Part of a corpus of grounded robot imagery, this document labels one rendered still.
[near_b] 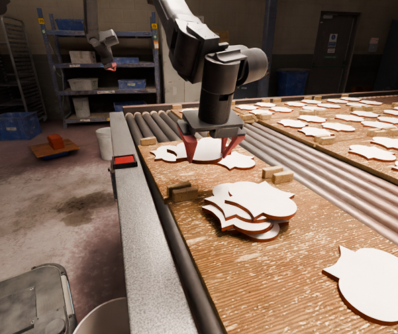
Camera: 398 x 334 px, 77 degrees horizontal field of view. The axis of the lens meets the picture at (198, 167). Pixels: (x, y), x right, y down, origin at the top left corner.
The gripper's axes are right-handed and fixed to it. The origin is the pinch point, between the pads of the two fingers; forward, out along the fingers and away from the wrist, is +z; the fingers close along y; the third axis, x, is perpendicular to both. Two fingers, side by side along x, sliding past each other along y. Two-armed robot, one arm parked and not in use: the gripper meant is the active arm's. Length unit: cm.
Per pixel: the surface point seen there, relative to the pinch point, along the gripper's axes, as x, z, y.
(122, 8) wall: 532, 55, 46
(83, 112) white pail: 440, 217, -51
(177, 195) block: -0.2, 10.1, -5.8
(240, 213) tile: -12.6, 4.3, 2.3
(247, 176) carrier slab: 5.1, 13.5, 16.0
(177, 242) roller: -11.4, 10.8, -9.2
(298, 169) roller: 6.8, 16.1, 36.4
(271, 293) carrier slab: -27.2, 3.9, -0.3
